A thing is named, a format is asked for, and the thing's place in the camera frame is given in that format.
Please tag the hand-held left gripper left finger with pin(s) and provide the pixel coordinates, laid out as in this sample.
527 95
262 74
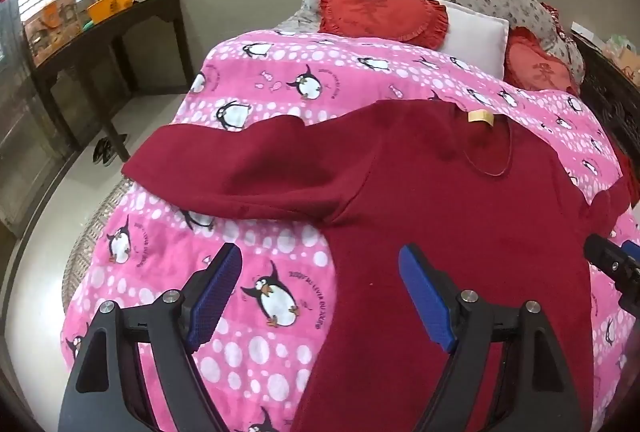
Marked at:
215 297

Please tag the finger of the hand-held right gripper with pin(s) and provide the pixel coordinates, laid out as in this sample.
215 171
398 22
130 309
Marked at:
632 249
605 254

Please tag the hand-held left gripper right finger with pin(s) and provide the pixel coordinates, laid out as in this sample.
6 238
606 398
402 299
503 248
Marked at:
425 292

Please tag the dark red sweater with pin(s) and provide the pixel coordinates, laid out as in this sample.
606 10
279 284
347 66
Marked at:
400 187

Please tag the dark carved wooden headboard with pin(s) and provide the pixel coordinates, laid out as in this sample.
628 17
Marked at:
610 102

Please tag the pair of dark shoes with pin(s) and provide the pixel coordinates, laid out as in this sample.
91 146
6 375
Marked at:
114 148

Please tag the dark slipper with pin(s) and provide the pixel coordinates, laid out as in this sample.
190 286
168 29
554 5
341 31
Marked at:
99 152

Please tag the pale plastic bag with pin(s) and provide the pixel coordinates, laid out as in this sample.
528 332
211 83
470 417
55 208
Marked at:
622 54

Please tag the small red heart pillow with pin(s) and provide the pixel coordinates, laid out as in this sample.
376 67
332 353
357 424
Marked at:
537 67

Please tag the pink penguin print blanket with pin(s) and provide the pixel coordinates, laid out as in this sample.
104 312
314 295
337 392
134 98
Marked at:
280 77

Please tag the glass sliding door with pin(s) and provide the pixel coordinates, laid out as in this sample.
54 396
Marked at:
30 122

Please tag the white pillow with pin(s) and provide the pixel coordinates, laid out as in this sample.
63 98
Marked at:
475 32

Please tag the large red heart pillow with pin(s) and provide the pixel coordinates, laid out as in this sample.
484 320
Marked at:
375 7

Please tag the dark wooden table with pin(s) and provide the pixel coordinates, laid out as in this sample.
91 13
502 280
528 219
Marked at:
145 12

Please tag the orange plastic basin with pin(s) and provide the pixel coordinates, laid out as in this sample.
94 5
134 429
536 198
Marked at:
112 7

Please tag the cardboard box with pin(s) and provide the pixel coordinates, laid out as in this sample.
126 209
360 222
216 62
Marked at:
50 24

